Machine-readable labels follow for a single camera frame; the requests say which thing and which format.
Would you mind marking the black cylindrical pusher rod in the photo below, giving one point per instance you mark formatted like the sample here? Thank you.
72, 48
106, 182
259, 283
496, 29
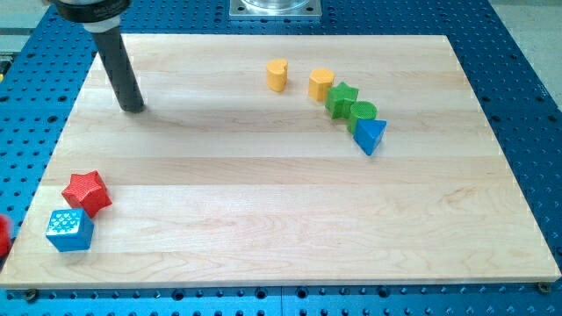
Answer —
113, 54

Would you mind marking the red star block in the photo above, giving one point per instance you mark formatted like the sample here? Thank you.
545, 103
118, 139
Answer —
87, 191

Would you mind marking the yellow hexagon block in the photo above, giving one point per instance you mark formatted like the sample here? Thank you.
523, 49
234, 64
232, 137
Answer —
320, 81

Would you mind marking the yellow heart block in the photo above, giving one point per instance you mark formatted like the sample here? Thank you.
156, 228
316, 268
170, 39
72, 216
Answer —
277, 74

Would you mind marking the light wooden board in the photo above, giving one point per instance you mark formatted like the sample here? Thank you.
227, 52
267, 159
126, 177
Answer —
222, 181

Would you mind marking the blue triangle block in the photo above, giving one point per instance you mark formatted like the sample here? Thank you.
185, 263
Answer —
368, 134

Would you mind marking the blue perforated metal base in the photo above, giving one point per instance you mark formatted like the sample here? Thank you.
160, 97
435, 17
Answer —
44, 80

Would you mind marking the black robot arm flange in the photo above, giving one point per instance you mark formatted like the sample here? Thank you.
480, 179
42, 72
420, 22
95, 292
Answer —
95, 15

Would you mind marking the red block at edge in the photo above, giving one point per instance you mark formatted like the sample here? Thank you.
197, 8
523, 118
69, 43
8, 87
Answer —
5, 235

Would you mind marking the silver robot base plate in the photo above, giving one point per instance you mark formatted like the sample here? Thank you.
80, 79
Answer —
299, 9

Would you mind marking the green cylinder block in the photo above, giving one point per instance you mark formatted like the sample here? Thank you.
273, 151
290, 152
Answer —
360, 110

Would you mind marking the green star block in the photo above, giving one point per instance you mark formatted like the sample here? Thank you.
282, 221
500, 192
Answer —
339, 100

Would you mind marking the blue cube block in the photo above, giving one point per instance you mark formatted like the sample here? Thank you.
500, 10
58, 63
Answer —
70, 230

